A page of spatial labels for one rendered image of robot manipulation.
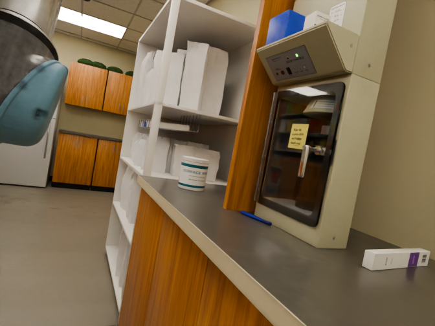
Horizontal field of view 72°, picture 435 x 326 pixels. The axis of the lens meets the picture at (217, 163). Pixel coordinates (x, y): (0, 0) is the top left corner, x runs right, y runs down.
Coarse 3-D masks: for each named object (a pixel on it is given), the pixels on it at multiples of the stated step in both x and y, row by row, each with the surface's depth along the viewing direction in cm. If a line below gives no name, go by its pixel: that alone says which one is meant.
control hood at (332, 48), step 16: (304, 32) 79; (320, 32) 75; (336, 32) 73; (352, 32) 75; (272, 48) 93; (288, 48) 87; (320, 48) 78; (336, 48) 74; (352, 48) 76; (320, 64) 81; (336, 64) 77; (352, 64) 77; (272, 80) 103; (288, 80) 97; (304, 80) 92
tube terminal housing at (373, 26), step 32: (320, 0) 92; (352, 0) 81; (384, 0) 79; (384, 32) 80; (352, 96) 78; (352, 128) 80; (352, 160) 81; (352, 192) 83; (288, 224) 91; (320, 224) 80
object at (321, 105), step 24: (288, 96) 98; (312, 96) 88; (336, 96) 79; (288, 120) 96; (312, 120) 86; (336, 120) 78; (288, 144) 95; (312, 144) 85; (264, 168) 105; (288, 168) 93; (312, 168) 84; (264, 192) 103; (288, 192) 91; (312, 192) 82; (288, 216) 90; (312, 216) 81
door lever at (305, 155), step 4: (304, 148) 80; (308, 148) 80; (312, 148) 81; (316, 148) 81; (320, 148) 81; (304, 152) 80; (308, 152) 80; (316, 152) 83; (320, 152) 81; (304, 156) 80; (308, 156) 80; (300, 160) 81; (304, 160) 80; (300, 164) 81; (304, 164) 80; (300, 168) 80; (304, 168) 80; (300, 172) 80; (304, 172) 80; (300, 176) 80; (304, 176) 81
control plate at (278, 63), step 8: (296, 48) 84; (304, 48) 82; (272, 56) 95; (280, 56) 92; (288, 56) 89; (304, 56) 84; (272, 64) 98; (280, 64) 94; (288, 64) 92; (296, 64) 89; (304, 64) 86; (312, 64) 84; (280, 72) 97; (296, 72) 91; (304, 72) 88; (312, 72) 86; (280, 80) 100
